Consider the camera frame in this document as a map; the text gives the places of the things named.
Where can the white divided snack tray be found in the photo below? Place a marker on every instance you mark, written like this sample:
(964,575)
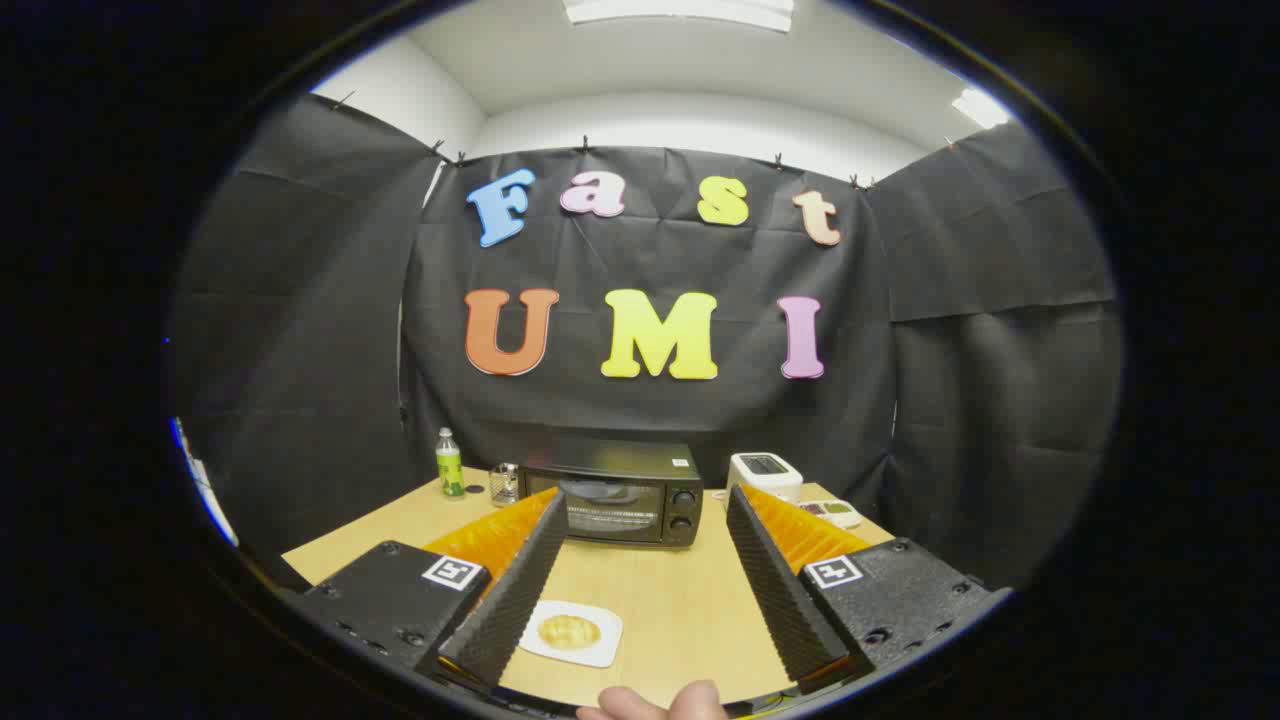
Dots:
(838,513)

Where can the golden bread roll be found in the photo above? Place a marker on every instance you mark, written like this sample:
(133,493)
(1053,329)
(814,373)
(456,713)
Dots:
(569,632)

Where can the small ceiling light panel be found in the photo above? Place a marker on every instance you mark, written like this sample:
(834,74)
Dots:
(980,106)

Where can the black backdrop cloth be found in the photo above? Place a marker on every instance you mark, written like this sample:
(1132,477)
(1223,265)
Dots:
(300,350)

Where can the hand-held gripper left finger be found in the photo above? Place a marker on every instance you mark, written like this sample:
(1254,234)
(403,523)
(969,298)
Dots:
(510,600)

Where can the small clear glass jar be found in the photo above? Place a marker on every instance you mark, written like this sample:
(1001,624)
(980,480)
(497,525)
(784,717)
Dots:
(504,485)

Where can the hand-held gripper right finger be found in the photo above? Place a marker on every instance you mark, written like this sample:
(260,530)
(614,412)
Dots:
(780,600)

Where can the green label plastic bottle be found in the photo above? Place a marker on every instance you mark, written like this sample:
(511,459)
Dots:
(450,475)

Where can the black toaster oven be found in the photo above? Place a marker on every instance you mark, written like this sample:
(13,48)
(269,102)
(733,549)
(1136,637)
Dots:
(640,460)

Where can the white and blue object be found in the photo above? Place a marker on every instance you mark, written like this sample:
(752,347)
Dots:
(205,490)

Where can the white pop-up toaster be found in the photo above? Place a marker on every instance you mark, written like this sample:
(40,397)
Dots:
(765,482)

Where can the long ceiling light panel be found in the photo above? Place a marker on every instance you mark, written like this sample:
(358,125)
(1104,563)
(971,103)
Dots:
(680,10)

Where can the white square plate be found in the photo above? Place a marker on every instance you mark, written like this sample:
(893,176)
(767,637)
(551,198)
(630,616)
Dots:
(606,632)

